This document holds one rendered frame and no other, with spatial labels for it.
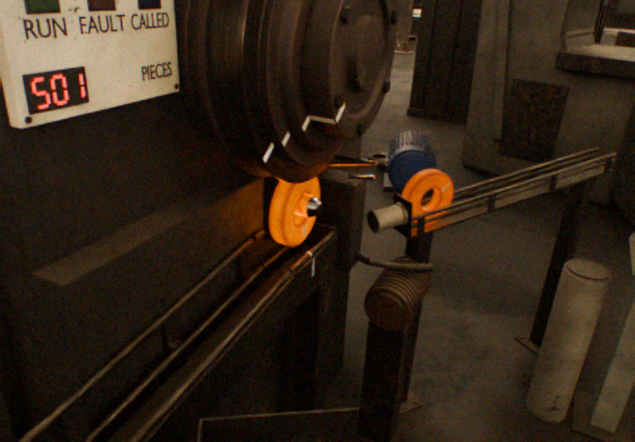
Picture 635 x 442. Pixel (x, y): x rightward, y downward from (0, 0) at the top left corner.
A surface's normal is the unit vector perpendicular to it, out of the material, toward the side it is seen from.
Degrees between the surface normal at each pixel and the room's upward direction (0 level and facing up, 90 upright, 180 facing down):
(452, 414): 0
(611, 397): 90
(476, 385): 0
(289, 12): 69
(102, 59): 90
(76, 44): 90
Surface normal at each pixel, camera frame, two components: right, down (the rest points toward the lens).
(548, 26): -0.66, 0.28
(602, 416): -0.46, 0.34
